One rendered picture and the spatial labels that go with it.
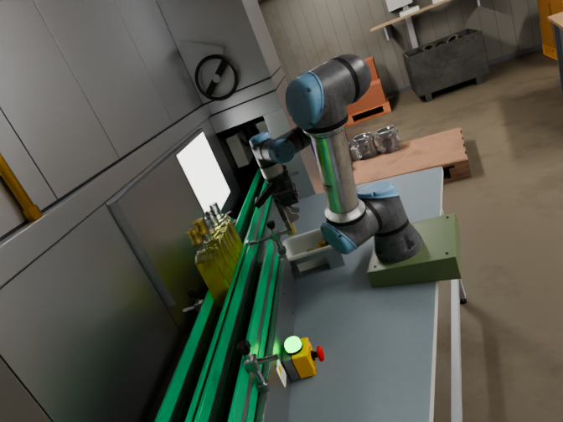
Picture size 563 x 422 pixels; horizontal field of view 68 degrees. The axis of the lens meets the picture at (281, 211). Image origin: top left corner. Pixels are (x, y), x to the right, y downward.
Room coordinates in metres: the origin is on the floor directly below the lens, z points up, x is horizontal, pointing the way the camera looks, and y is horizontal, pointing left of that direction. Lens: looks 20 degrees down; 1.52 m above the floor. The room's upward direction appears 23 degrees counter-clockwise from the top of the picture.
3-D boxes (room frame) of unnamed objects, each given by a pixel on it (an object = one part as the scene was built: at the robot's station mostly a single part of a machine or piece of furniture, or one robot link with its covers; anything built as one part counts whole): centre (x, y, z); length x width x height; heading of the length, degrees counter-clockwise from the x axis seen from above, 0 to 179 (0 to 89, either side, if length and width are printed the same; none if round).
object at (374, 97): (6.92, -1.69, 0.40); 1.43 x 1.12 x 0.80; 61
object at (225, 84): (2.15, 0.04, 1.49); 0.21 x 0.05 x 0.21; 77
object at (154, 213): (1.52, 0.30, 1.15); 0.90 x 0.03 x 0.34; 167
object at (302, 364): (0.89, 0.10, 0.79); 0.07 x 0.07 x 0.07; 77
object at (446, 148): (3.81, -1.16, 0.19); 1.38 x 0.96 x 0.39; 60
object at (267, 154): (1.35, -0.08, 1.22); 0.11 x 0.11 x 0.08; 22
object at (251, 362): (0.73, 0.16, 0.94); 0.07 x 0.04 x 0.13; 77
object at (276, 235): (1.33, 0.07, 0.95); 0.17 x 0.03 x 0.12; 77
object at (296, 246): (1.42, -0.05, 0.80); 0.22 x 0.17 x 0.09; 77
